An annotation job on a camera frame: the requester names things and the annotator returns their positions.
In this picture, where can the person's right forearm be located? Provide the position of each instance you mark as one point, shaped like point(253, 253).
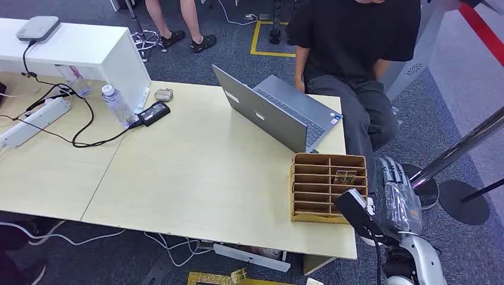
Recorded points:
point(302, 63)

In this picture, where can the white bar under table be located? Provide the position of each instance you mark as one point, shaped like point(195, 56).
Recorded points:
point(252, 257)

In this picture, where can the small grey earbuds case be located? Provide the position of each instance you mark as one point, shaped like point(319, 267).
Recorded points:
point(163, 94)

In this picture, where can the wooden slotted card organizer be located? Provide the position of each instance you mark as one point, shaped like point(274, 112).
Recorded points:
point(313, 185)

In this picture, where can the background person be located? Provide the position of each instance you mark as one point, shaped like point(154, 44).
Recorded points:
point(189, 23)

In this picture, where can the red barrier belt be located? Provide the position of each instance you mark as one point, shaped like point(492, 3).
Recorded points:
point(482, 31)

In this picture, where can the yellow flat floor item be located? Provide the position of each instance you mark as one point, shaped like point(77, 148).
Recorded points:
point(212, 278)

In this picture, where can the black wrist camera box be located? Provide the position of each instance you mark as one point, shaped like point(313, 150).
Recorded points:
point(354, 210)

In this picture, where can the white power strip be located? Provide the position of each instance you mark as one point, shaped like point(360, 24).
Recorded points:
point(31, 122)

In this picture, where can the grey laptop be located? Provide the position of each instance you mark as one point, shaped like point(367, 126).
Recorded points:
point(267, 114)

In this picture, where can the clear bottle white cap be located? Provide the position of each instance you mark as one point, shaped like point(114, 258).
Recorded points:
point(118, 106)

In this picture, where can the black stand foot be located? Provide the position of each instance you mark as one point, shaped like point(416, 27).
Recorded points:
point(275, 35)

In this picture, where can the table leg panel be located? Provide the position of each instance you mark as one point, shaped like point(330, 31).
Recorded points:
point(315, 264)

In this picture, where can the person's left forearm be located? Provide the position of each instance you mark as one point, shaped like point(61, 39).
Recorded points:
point(381, 70)

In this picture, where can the grey router box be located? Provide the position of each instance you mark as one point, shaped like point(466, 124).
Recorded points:
point(37, 28)

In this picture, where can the chrome chair base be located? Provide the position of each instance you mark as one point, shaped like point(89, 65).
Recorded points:
point(147, 41)

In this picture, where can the black power adapter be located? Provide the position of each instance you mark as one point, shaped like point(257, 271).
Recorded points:
point(154, 113)

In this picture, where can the yellow floor tape square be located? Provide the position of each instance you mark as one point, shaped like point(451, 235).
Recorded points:
point(255, 39)

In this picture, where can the clear bottle red label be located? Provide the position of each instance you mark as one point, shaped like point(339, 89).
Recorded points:
point(75, 80)

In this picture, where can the white desk shelf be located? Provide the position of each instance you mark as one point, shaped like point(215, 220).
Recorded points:
point(86, 51)

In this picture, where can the black round stanchion base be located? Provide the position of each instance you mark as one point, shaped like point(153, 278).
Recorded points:
point(464, 208)
point(427, 192)

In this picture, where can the person's right hand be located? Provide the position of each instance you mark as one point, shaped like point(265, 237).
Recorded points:
point(300, 85)

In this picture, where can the patterned card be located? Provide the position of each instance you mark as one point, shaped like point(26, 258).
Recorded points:
point(345, 178)

